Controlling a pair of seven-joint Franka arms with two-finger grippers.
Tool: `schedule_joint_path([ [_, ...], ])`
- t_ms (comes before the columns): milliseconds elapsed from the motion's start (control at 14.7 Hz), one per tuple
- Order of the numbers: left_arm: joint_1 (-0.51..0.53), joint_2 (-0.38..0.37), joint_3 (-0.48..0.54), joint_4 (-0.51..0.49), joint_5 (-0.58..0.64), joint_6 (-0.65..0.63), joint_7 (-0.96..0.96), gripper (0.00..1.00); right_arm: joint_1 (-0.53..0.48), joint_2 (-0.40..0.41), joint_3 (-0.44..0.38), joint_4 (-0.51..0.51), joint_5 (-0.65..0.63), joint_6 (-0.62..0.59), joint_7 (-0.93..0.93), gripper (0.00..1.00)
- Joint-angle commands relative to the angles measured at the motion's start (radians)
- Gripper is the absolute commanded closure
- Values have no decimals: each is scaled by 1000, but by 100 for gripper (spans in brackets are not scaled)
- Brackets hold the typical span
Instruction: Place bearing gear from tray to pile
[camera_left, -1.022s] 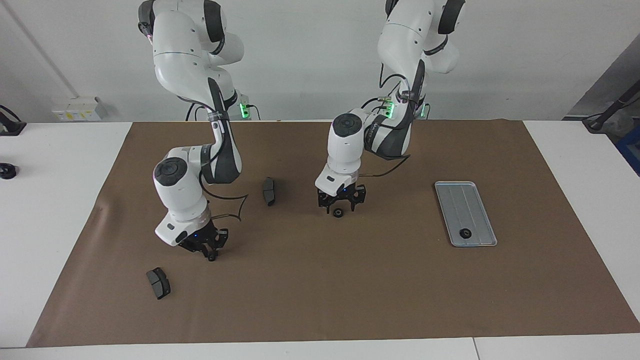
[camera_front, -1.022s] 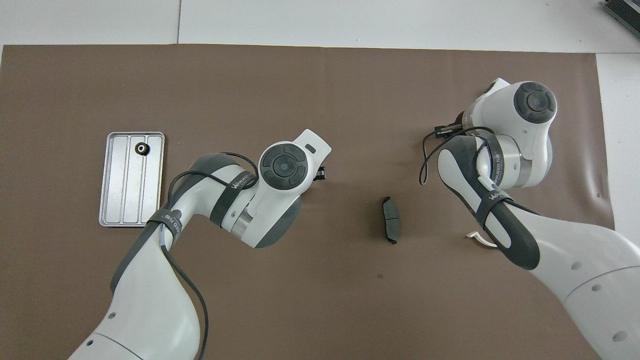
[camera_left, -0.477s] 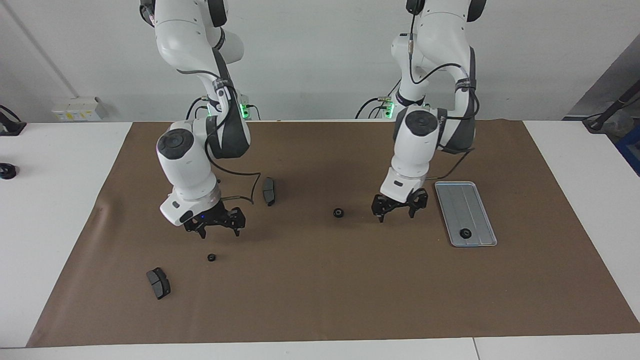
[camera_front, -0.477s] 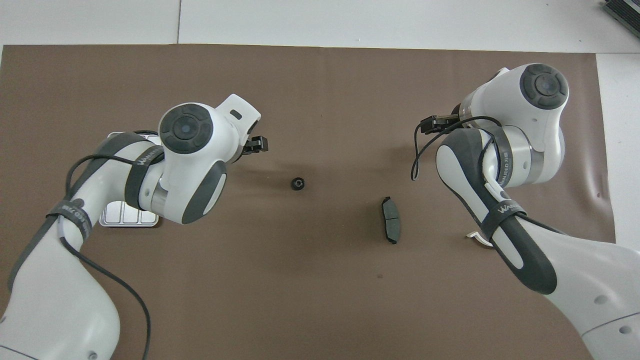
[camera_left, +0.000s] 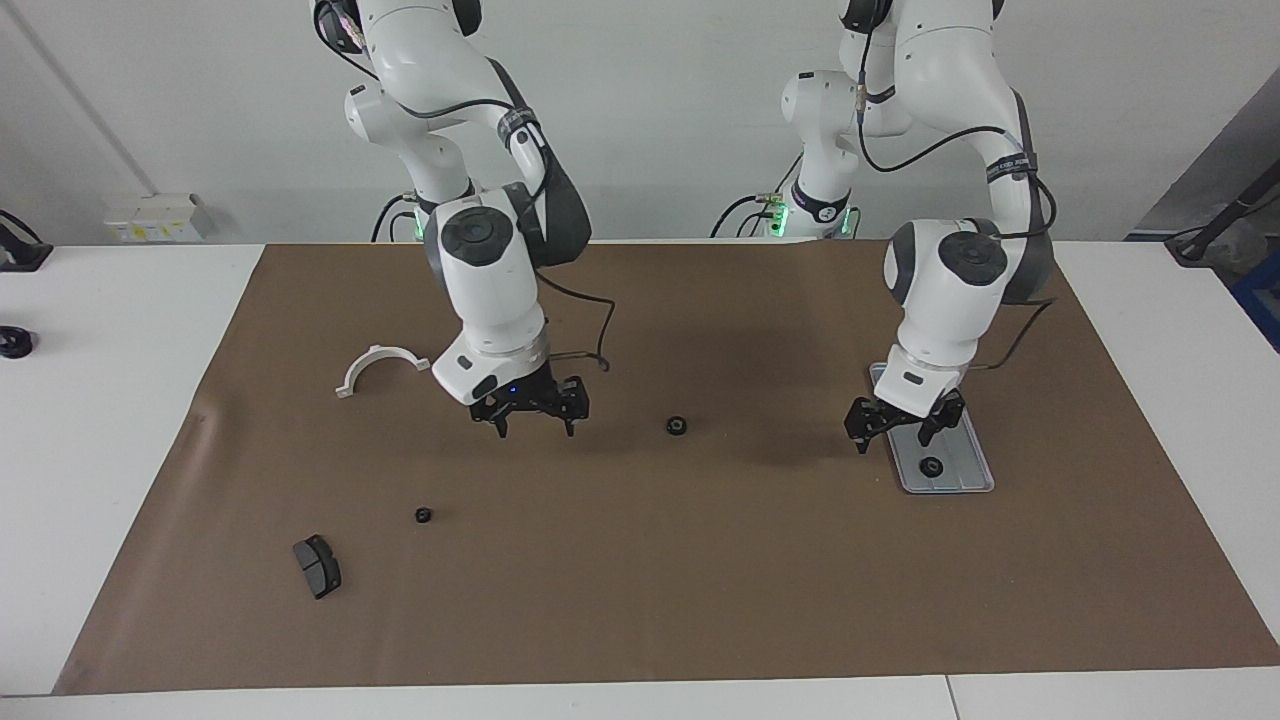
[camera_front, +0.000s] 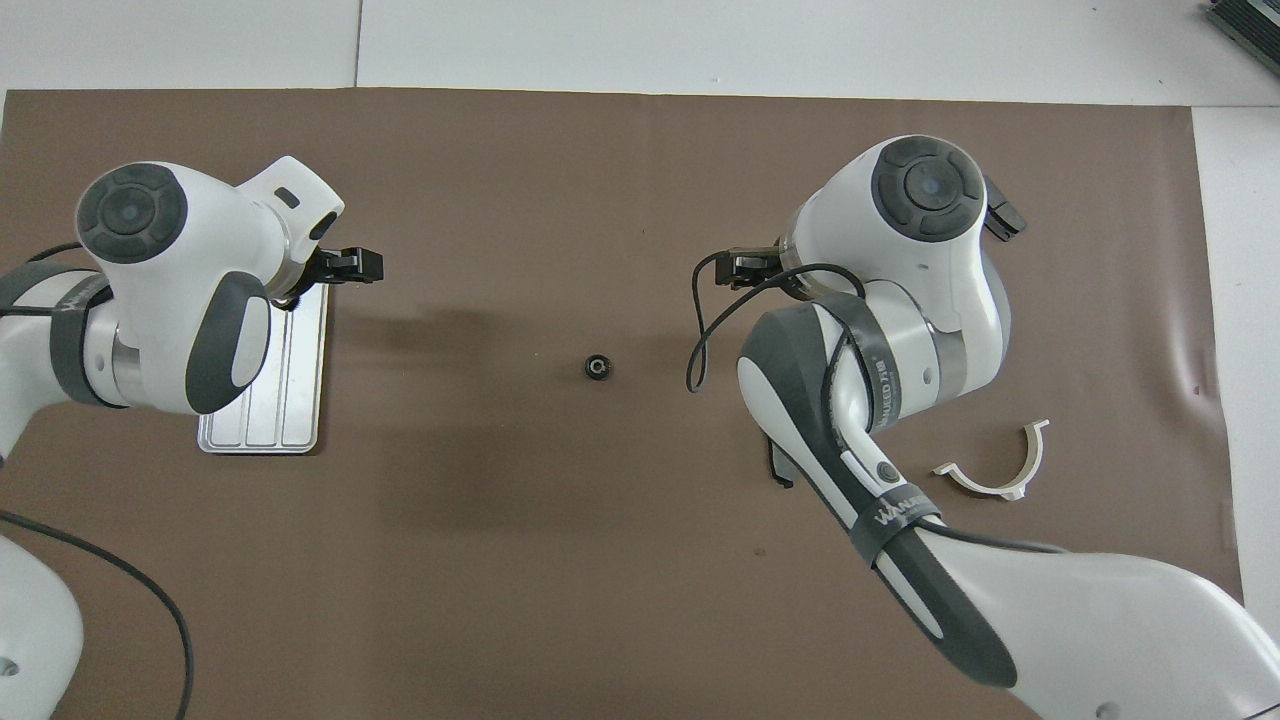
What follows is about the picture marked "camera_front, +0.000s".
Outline grey ribbed device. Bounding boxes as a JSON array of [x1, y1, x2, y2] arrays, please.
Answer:
[[1205, 0, 1280, 53]]

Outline grey brake pad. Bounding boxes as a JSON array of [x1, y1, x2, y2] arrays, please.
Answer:
[[985, 178, 1028, 242], [764, 432, 797, 491]]

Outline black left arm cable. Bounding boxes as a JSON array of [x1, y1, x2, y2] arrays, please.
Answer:
[[0, 508, 194, 720]]

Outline white half ring clamp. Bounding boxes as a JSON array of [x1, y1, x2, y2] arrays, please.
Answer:
[[932, 419, 1051, 502]]

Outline brown paper table mat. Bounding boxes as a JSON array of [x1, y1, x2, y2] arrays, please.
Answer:
[[0, 88, 1259, 720]]

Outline silver metal tray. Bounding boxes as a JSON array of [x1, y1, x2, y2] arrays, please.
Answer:
[[198, 283, 329, 456]]

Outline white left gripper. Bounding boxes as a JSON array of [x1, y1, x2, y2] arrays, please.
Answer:
[[240, 156, 384, 301]]

